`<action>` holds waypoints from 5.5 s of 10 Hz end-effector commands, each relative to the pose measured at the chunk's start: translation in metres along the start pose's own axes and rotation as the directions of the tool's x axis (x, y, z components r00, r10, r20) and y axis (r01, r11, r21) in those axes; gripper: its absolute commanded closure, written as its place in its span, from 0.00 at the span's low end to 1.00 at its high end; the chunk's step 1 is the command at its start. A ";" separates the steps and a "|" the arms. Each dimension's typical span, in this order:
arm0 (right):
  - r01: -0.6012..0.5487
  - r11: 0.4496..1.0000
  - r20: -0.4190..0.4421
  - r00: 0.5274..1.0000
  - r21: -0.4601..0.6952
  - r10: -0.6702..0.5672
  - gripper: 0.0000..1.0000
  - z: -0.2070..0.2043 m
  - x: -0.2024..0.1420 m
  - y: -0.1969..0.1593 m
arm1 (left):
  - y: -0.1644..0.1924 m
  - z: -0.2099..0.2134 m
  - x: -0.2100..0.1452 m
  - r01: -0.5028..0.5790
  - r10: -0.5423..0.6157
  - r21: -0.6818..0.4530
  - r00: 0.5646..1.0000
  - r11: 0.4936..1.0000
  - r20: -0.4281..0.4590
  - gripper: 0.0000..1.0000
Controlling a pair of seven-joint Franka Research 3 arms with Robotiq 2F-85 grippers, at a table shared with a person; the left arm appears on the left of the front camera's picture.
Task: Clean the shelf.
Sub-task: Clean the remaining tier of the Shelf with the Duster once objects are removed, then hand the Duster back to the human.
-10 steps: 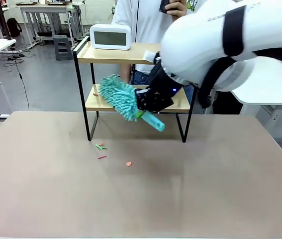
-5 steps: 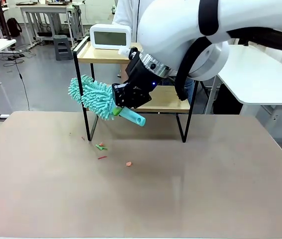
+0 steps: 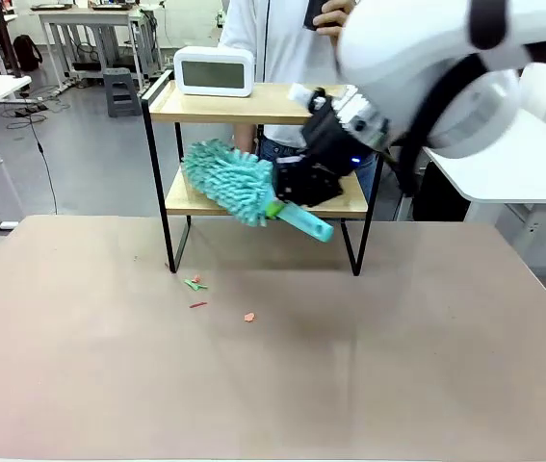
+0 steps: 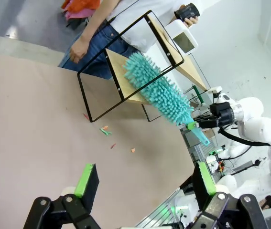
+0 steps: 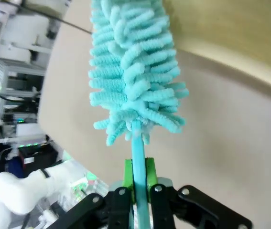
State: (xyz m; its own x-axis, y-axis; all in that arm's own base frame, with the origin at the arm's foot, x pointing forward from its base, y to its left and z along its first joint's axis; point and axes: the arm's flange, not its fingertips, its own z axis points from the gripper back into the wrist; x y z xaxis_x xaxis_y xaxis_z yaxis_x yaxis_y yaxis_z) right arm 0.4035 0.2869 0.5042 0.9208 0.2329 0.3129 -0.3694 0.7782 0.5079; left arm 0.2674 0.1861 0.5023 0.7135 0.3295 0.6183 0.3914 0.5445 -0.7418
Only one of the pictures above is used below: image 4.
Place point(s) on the long red paper strip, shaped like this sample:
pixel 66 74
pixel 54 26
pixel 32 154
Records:
pixel 85 117

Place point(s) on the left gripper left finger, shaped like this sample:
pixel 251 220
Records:
pixel 87 183

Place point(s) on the blue jeans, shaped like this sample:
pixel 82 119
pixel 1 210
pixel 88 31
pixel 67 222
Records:
pixel 99 43

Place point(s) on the white t-shirt torso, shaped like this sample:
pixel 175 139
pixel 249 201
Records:
pixel 135 9

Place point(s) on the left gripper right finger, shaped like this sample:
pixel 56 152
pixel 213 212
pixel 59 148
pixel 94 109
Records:
pixel 203 183

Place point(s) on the black frame wooden two-tier shelf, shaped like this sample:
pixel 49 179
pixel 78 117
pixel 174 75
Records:
pixel 116 62

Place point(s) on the green paper scrap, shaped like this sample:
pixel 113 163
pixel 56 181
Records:
pixel 102 130
pixel 108 132

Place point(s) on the black mesh pen cup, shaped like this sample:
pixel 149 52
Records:
pixel 187 12

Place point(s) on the aluminium frame rail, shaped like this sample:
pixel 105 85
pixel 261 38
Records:
pixel 164 210

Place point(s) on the orange and pink cloth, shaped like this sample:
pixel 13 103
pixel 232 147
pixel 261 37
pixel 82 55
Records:
pixel 82 6

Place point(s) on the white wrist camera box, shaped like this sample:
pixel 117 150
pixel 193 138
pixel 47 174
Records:
pixel 215 90

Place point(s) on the white digital clock device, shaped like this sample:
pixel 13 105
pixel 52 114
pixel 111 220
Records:
pixel 180 28

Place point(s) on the person's left hand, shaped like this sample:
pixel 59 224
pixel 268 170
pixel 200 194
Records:
pixel 190 22

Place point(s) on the teal chenille duster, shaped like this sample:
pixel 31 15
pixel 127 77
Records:
pixel 164 95

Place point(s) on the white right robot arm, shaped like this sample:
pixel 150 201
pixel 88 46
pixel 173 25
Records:
pixel 257 124

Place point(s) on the person's right hand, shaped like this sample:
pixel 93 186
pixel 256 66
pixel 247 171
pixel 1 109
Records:
pixel 78 51

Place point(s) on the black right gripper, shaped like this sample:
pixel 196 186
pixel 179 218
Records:
pixel 222 113

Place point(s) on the red paper scrap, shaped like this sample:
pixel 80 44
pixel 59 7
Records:
pixel 113 145

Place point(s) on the person's right forearm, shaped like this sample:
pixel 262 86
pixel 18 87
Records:
pixel 99 21

